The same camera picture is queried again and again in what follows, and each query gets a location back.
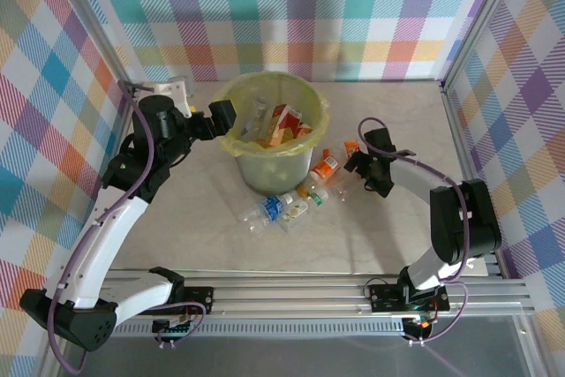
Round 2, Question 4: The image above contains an orange label orange cap bottle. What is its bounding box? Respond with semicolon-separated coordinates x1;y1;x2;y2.
308;149;342;185

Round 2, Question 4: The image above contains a green label clear bottle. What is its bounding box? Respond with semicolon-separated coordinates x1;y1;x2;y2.
306;189;330;210

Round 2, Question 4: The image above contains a red yellow label bottle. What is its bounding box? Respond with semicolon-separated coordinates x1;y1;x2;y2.
268;103;314;147

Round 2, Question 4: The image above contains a small white green label bottle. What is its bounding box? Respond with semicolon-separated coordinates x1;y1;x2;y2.
279;200;311;234

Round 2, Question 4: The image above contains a translucent green plastic bin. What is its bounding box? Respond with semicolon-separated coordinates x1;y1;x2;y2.
233;145;315;196

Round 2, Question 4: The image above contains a green bin with yellow bag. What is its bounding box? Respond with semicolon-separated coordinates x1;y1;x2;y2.
211;71;331;158

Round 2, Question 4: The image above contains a slim blue label water bottle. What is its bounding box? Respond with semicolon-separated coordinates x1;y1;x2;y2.
237;193;296;233

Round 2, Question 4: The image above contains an orange black controller board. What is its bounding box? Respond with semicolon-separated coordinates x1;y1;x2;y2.
403;315;436;338

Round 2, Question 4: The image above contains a green terminal controller board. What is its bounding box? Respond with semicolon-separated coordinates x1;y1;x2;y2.
152;318;195;337

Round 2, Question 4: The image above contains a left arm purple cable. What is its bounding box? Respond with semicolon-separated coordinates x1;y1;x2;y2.
46;79;207;376

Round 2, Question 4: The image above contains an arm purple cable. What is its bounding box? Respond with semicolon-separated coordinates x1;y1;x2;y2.
46;79;207;376
357;117;471;347

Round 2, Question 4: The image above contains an aluminium table side rail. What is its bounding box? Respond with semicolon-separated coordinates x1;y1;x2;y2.
79;87;142;281
441;85;509;279

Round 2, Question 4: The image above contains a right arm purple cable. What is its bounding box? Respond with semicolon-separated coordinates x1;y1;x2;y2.
357;117;471;347

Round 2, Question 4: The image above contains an aluminium frame post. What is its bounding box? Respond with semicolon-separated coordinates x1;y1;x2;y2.
441;0;529;91
41;0;145;94

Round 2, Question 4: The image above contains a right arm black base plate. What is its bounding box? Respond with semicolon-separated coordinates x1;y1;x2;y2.
367;282;451;313

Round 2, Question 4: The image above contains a long aluminium mounting rail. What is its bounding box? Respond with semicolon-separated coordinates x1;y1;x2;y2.
50;268;538;320

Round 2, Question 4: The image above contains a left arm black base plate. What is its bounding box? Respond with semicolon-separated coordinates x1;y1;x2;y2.
176;284;215;317

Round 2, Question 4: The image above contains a grey slotted cable duct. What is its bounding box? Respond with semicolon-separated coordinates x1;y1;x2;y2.
112;321;410;338

